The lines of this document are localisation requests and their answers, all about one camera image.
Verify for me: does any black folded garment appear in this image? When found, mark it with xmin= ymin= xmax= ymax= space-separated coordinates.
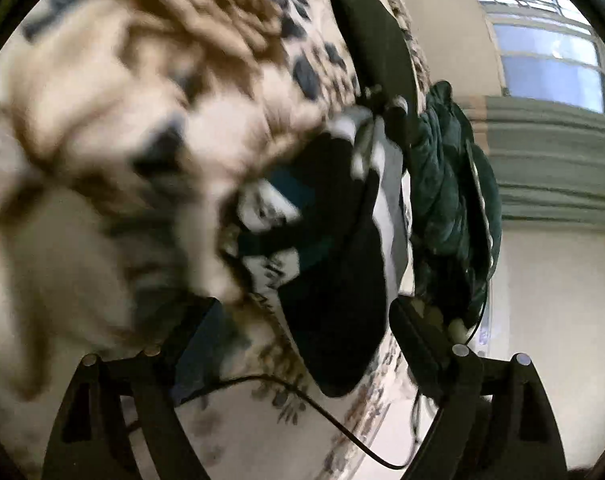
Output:
xmin=330 ymin=0 xmax=417 ymax=116

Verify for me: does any floral patterned bed sheet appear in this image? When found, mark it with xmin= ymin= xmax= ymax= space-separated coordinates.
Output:
xmin=0 ymin=0 xmax=426 ymax=479

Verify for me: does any black cable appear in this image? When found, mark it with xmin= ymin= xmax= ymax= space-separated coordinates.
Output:
xmin=126 ymin=278 xmax=491 ymax=470

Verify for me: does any striped black grey knit sweater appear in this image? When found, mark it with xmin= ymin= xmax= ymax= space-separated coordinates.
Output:
xmin=225 ymin=106 xmax=411 ymax=398

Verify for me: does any grey green curtain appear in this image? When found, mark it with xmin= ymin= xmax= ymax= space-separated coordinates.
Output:
xmin=459 ymin=96 xmax=605 ymax=232

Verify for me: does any window with white frame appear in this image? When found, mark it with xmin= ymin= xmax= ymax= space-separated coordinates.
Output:
xmin=478 ymin=0 xmax=605 ymax=115

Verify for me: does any dark green quilted jacket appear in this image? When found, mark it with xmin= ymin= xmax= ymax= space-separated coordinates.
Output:
xmin=408 ymin=80 xmax=502 ymax=330

